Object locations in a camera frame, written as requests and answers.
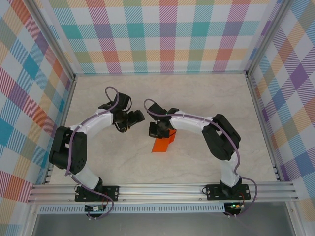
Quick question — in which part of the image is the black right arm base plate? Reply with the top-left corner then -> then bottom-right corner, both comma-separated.
205,183 -> 252,201

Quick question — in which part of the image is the grey metal panel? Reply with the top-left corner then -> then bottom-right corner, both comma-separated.
31,212 -> 296,236

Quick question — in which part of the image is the tall aluminium frame post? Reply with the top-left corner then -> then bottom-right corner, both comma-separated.
245,0 -> 295,77
23,0 -> 77,82

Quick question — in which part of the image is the orange paper sheet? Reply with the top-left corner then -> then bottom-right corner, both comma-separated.
151,127 -> 177,153

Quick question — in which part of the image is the aluminium back rail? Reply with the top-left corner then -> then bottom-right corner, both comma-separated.
73,70 -> 248,76

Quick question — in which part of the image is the aluminium side rail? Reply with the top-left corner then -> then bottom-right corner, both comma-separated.
246,72 -> 284,182
44,75 -> 77,185

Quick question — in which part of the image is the aluminium front mounting rail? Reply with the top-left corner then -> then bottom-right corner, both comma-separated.
27,181 -> 300,204

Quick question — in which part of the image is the slotted grey cable duct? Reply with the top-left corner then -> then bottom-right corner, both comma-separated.
38,203 -> 226,214

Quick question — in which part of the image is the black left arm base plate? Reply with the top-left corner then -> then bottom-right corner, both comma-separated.
74,185 -> 121,202

